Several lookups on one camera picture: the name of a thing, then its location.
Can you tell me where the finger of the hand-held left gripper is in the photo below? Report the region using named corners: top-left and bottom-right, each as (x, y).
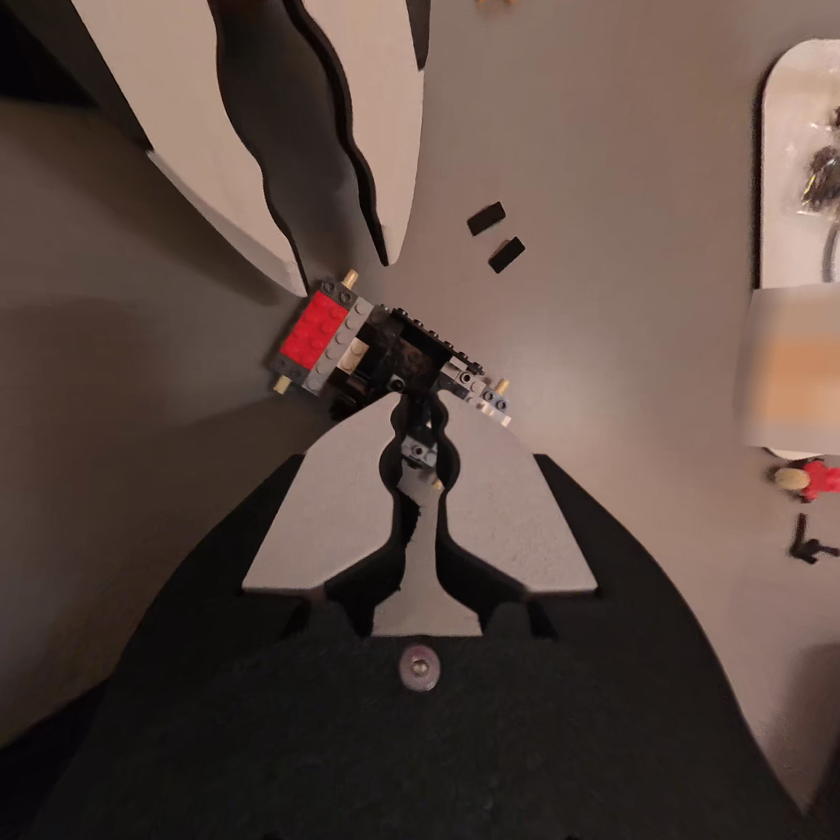
top-left (287, 0), bottom-right (429, 268)
top-left (71, 0), bottom-right (319, 298)

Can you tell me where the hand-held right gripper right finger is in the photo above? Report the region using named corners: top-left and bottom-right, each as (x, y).
top-left (430, 392), bottom-right (600, 634)

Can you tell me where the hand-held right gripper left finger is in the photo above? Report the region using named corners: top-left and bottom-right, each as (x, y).
top-left (241, 390), bottom-right (421, 636)

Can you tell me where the toy brick car chassis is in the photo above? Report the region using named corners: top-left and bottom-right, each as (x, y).
top-left (266, 268), bottom-right (514, 490)

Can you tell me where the grey desk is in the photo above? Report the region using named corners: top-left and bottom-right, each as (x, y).
top-left (0, 0), bottom-right (840, 815)

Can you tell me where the small black angular toy part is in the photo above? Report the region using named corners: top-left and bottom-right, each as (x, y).
top-left (787, 515), bottom-right (840, 565)

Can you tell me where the red toy minifigure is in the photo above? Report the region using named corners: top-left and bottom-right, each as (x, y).
top-left (771, 459), bottom-right (840, 503)

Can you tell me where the white rounded mat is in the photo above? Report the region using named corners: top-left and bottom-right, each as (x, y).
top-left (758, 38), bottom-right (840, 460)

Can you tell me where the clear bag of black parts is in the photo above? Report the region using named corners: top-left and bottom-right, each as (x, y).
top-left (784, 105), bottom-right (840, 221)

